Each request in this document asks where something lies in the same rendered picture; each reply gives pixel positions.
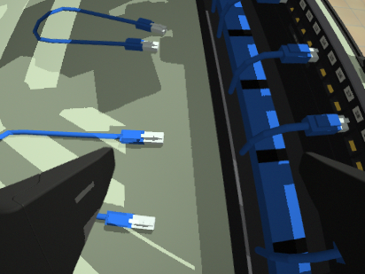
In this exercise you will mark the black patch panel rack frame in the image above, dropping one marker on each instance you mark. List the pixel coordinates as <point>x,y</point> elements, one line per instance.
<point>303,85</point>

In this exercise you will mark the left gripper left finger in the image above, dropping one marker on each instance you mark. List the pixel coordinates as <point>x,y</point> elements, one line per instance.
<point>45,220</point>

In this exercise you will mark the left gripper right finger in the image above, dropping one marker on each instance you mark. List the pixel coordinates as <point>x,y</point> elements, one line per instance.
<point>338,192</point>

